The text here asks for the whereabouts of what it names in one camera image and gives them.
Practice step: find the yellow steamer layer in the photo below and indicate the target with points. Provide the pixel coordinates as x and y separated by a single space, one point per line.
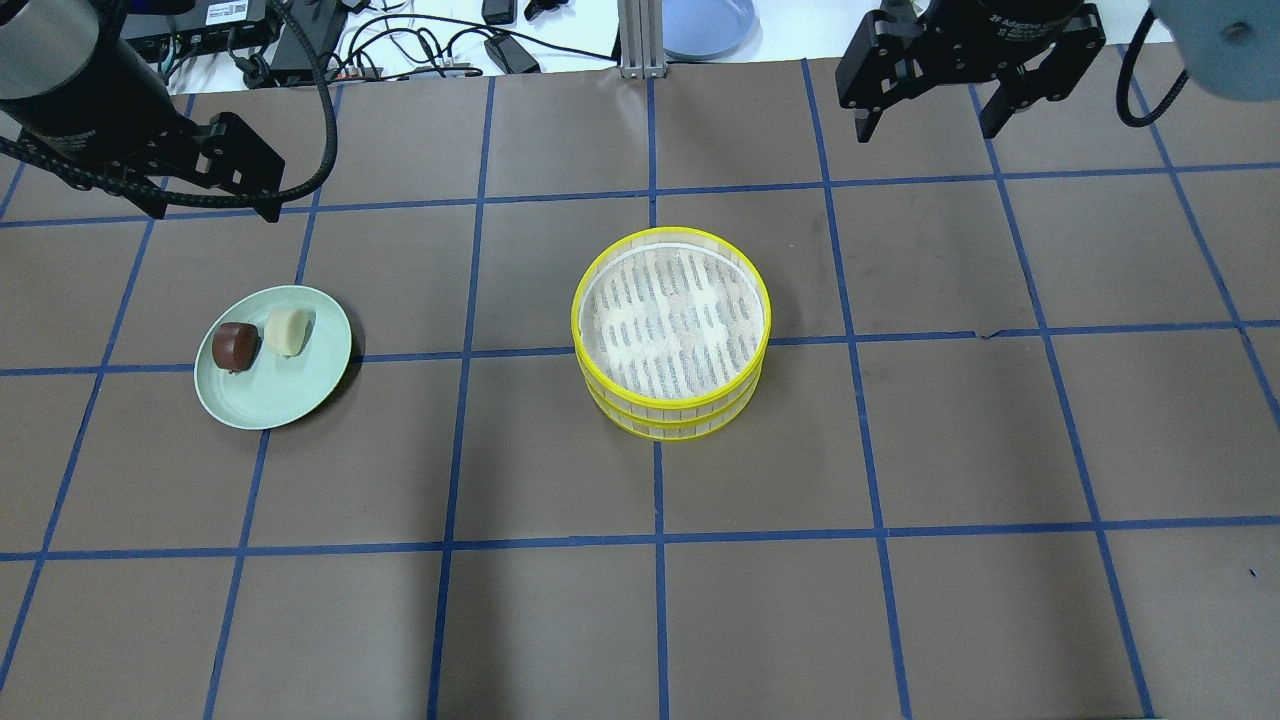
671 317
673 425

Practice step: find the brown bun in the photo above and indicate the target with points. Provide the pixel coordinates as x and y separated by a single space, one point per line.
235 346

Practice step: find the black power adapter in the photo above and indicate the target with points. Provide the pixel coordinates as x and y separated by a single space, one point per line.
509 56

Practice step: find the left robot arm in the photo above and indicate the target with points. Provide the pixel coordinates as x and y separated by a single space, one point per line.
94 113

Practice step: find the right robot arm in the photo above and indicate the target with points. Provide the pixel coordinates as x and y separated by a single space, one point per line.
1229 48

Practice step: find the blue plate on desk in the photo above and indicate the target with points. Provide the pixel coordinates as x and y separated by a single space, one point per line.
705 30

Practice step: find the cream white bun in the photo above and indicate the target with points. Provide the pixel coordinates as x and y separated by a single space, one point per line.
286 331

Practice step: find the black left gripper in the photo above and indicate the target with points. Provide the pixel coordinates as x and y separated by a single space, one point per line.
95 122

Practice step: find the light green plate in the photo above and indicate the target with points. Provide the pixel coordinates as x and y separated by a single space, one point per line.
276 390

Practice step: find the aluminium frame post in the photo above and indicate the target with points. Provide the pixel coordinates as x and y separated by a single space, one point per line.
640 31

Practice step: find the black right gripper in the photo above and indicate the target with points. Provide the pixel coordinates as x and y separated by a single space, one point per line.
1003 22

